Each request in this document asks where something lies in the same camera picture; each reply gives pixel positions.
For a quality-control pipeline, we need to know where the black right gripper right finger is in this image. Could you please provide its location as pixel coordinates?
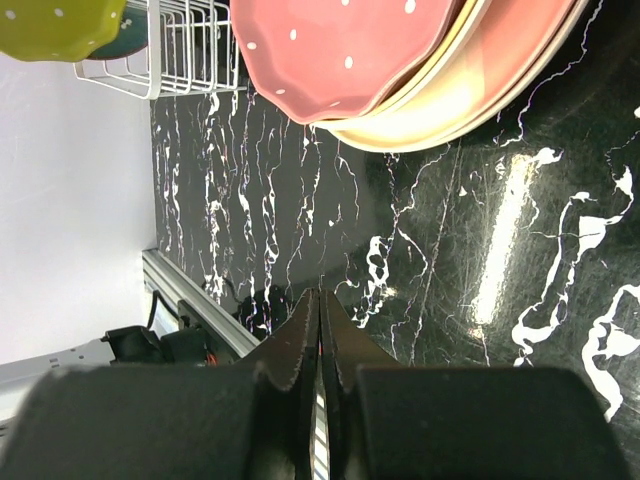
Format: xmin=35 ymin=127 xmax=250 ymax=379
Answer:
xmin=319 ymin=291 xmax=630 ymax=479

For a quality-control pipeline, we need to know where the yellow cream plate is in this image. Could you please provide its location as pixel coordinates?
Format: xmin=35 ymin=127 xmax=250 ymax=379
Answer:
xmin=312 ymin=0 xmax=491 ymax=130

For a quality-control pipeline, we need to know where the green polka dot plate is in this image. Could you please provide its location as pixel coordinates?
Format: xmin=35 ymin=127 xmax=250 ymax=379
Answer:
xmin=1 ymin=0 xmax=126 ymax=63

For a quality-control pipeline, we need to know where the pink polka dot plate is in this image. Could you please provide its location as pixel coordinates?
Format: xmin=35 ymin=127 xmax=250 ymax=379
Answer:
xmin=230 ymin=0 xmax=465 ymax=124

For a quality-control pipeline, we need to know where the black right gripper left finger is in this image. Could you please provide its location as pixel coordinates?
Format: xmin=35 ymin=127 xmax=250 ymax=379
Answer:
xmin=1 ymin=289 xmax=319 ymax=479

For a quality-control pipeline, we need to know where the cream pink plate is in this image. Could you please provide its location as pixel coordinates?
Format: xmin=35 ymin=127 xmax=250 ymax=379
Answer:
xmin=329 ymin=1 xmax=588 ymax=153

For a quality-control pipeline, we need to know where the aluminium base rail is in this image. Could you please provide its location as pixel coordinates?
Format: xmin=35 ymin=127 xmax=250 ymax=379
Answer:
xmin=0 ymin=248 xmax=261 ymax=421

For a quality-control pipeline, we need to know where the teal glazed plate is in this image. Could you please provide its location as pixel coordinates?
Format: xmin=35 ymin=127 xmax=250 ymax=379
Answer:
xmin=88 ymin=8 xmax=148 ymax=60

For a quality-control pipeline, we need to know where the white wire dish rack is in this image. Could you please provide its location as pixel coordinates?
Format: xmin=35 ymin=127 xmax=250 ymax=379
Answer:
xmin=74 ymin=1 xmax=248 ymax=100

